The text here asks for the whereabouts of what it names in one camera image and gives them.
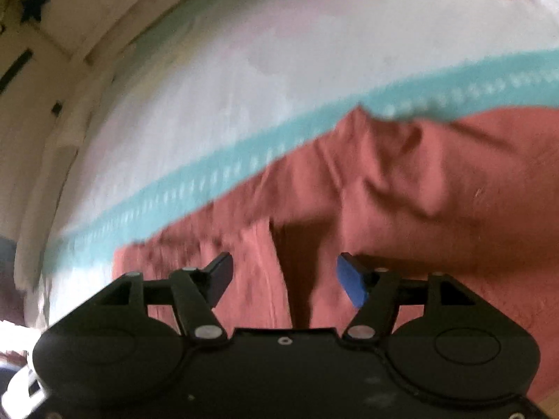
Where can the cream wooden headboard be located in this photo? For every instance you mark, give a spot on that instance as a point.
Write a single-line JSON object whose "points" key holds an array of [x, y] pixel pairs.
{"points": [[131, 22]]}

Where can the black strip wall sticker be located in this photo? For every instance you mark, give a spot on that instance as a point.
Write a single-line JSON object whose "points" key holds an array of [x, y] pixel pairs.
{"points": [[15, 70]]}

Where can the black star wall sticker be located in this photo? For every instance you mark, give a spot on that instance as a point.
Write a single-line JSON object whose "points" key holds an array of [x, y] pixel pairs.
{"points": [[35, 3]]}

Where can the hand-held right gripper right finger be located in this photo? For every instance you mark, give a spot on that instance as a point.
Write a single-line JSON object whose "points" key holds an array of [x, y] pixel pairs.
{"points": [[352, 281]]}

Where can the small black wall socket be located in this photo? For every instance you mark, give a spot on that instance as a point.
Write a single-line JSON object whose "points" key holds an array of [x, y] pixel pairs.
{"points": [[57, 108]]}

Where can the pastel striped bed sheet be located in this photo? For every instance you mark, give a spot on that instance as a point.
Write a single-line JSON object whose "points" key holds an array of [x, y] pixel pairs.
{"points": [[227, 96]]}

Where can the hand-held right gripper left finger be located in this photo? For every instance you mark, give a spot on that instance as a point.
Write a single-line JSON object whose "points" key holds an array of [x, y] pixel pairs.
{"points": [[221, 277]]}

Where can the red-brown pants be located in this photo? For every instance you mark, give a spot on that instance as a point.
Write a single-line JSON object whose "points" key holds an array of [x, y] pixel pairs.
{"points": [[393, 209]]}

